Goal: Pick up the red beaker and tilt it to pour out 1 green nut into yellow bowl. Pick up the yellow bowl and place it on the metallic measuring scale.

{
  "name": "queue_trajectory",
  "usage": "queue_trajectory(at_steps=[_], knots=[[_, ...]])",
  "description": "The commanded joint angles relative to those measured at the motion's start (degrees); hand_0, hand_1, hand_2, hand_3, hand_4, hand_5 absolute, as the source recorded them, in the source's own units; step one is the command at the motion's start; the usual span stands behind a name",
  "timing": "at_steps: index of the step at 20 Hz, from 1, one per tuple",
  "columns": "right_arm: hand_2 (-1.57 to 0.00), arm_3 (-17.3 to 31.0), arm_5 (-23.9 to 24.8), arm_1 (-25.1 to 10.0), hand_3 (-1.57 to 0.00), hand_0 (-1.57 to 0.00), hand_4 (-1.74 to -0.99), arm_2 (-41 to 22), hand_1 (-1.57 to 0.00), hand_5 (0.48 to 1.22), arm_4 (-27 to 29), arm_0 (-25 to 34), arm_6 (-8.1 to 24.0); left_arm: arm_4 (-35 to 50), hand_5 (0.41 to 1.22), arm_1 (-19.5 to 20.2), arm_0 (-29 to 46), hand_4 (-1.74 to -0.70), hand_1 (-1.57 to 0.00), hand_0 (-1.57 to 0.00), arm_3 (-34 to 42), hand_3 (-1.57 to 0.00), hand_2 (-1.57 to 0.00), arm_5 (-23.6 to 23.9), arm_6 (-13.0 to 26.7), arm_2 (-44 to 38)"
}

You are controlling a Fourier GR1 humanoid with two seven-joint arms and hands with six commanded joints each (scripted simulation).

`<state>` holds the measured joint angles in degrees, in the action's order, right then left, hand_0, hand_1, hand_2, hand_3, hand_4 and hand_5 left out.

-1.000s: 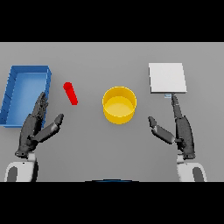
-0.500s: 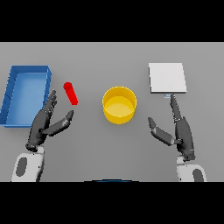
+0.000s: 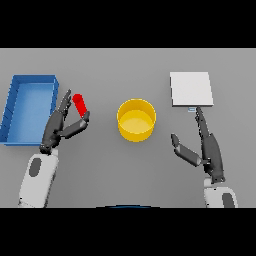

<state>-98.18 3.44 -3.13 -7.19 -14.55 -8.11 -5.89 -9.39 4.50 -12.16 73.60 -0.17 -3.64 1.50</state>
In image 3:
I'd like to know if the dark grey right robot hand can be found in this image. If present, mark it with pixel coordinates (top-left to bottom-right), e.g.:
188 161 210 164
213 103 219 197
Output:
170 106 226 184

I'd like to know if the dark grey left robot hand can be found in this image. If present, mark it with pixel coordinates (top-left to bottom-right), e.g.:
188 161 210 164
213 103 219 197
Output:
38 88 91 155

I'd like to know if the red beaker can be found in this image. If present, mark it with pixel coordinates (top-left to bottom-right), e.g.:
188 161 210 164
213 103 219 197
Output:
72 93 88 119

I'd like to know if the pale square measuring scale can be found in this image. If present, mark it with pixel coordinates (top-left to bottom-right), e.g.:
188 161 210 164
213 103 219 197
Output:
169 71 214 112

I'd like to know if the yellow bowl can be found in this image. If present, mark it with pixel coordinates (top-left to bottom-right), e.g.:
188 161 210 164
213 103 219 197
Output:
116 98 157 143

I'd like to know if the blue tray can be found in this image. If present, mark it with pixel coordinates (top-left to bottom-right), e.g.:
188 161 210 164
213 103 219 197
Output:
0 74 60 147

